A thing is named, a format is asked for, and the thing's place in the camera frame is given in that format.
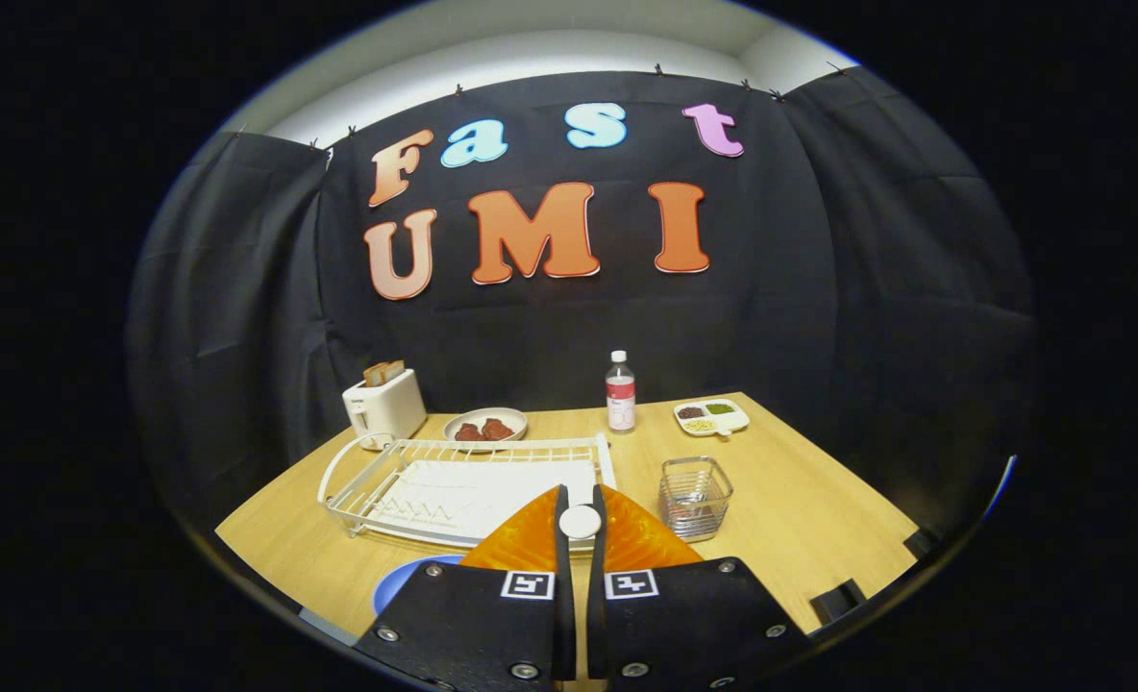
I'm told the clear plastic bottle red label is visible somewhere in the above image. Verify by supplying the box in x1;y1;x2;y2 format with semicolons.
606;351;637;434

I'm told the white sectioned dish with beans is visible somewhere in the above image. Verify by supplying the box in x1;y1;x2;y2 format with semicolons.
673;399;751;440

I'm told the white bowl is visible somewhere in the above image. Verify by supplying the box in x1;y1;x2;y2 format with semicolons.
443;408;529;445

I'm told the blue and white spoon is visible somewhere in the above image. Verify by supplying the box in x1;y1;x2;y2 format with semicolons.
558;505;603;540

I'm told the blue plate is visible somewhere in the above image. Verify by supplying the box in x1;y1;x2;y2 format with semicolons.
372;555;466;616

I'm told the white toaster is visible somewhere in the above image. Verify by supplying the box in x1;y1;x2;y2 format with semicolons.
342;369;428;451

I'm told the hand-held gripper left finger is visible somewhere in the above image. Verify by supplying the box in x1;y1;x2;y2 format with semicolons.
353;485;578;692

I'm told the metal wire basket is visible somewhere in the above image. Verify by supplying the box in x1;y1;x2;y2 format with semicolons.
657;457;734;542

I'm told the white wire dish rack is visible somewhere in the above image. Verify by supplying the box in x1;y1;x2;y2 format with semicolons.
317;432;618;551

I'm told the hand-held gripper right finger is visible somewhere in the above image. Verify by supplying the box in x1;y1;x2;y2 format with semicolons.
585;483;810;692

